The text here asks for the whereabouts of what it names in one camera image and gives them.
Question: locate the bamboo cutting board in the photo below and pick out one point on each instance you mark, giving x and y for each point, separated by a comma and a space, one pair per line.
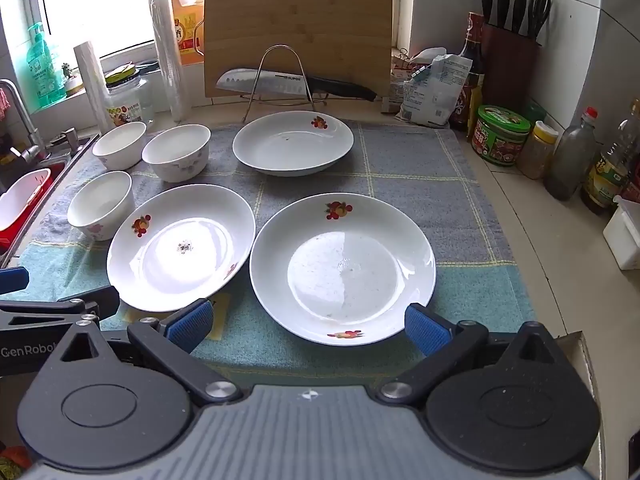
300, 25

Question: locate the green capped jar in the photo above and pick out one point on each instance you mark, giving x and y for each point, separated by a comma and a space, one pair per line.
535, 110

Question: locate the yellow lid spice jar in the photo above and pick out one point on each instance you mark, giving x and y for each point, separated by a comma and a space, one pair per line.
537, 155

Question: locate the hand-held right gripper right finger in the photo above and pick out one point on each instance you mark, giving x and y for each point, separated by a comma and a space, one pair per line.
425, 330

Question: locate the white ceramic bowl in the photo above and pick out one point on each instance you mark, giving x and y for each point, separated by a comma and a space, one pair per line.
119, 142

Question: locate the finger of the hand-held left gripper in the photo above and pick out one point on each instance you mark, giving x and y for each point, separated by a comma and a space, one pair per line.
100, 302
12, 280

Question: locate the white bag red print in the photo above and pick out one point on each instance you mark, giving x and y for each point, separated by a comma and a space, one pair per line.
397, 85

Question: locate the large plastic wrap roll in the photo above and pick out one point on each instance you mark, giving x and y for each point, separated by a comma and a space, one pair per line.
170, 60

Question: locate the red and white basin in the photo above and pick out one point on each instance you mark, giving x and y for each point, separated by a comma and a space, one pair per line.
20, 200

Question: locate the clear glass jar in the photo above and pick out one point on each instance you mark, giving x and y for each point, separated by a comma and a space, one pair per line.
132, 102

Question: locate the steel faucet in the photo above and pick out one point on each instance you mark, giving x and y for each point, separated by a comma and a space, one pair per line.
20, 115

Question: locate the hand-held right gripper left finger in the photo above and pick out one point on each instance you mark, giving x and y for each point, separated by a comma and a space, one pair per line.
192, 322

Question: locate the oil bottle yellow label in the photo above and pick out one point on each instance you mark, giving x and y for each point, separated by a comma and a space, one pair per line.
605, 180

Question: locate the window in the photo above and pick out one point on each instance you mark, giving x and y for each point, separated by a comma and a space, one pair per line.
100, 0

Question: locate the green lid sauce jar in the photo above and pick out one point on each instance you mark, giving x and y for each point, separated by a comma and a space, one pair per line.
500, 140

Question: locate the dark soy sauce bottle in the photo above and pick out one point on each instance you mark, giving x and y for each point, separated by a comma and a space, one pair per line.
472, 60

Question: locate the white bowl pink floral print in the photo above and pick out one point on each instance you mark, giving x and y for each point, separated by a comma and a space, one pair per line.
100, 205

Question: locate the green dish soap bottle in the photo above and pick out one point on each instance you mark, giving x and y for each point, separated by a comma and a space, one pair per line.
42, 70

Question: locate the white blue printed bag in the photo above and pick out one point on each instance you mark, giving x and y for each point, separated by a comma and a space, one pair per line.
435, 90

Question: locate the small plastic wrap roll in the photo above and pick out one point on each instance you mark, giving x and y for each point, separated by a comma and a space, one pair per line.
92, 85

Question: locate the white bowl grey floral print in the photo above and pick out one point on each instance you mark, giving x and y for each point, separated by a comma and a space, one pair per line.
176, 152

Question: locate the steel sink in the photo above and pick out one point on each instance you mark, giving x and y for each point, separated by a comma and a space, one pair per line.
82, 147

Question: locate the yellow packet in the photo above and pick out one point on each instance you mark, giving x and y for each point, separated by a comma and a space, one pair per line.
475, 110

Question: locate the blue grey checked towel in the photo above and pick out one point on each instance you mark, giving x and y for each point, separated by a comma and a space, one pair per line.
425, 185

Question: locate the orange cooking oil bottle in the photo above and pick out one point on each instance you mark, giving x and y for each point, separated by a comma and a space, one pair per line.
187, 25

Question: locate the grey bottle red cap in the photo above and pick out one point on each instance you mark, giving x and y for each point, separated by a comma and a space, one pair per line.
570, 160

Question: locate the brown knife block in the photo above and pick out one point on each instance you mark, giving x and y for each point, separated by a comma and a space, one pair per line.
510, 70

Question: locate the white plastic box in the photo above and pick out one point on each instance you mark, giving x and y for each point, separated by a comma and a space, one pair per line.
625, 235

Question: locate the white plate fruit print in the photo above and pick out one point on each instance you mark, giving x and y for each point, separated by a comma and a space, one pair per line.
292, 147
342, 267
200, 230

